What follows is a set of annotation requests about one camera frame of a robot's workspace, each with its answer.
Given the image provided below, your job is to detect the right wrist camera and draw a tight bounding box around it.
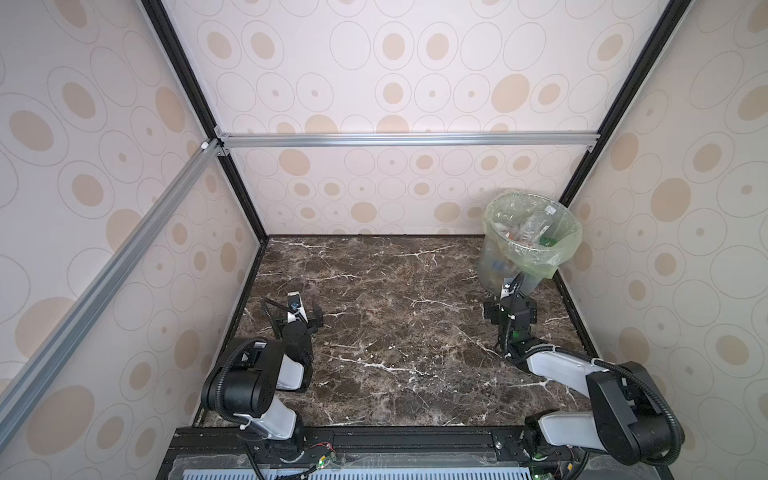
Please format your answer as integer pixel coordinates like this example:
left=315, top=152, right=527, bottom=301
left=500, top=272, right=524, bottom=310

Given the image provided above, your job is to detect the diagonal aluminium left rail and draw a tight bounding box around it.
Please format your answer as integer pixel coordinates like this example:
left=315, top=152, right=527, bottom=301
left=1, top=138, right=223, bottom=449

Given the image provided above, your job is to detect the horizontal aluminium back rail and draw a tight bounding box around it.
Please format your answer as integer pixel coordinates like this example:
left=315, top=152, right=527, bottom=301
left=221, top=131, right=600, bottom=148

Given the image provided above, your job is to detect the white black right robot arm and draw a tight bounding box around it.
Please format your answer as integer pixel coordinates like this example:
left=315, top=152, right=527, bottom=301
left=484, top=273, right=685, bottom=467

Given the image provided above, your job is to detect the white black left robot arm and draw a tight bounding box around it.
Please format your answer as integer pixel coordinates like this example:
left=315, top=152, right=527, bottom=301
left=200, top=291, right=324, bottom=441

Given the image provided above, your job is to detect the mesh bin with green liner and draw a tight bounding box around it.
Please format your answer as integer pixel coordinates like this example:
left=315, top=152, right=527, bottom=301
left=477, top=190, right=583, bottom=295

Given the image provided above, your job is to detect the large clear square bottle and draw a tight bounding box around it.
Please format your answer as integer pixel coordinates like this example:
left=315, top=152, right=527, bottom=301
left=519, top=206, right=557, bottom=245

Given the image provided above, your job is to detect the black right corner post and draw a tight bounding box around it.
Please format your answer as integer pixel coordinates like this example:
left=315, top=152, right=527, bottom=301
left=559, top=0, right=693, bottom=207

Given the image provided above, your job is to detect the black corner post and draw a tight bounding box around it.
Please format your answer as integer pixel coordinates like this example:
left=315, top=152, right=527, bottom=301
left=559, top=0, right=693, bottom=207
left=140, top=0, right=269, bottom=244

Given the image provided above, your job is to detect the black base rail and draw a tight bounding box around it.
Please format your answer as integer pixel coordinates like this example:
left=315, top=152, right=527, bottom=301
left=157, top=424, right=674, bottom=480

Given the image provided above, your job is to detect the green sprite bottle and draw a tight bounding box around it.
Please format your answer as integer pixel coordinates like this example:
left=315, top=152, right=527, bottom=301
left=538, top=236, right=558, bottom=247

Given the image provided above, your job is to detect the black left corner post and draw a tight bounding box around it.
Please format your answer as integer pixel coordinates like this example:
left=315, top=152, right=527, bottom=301
left=140, top=0, right=269, bottom=244

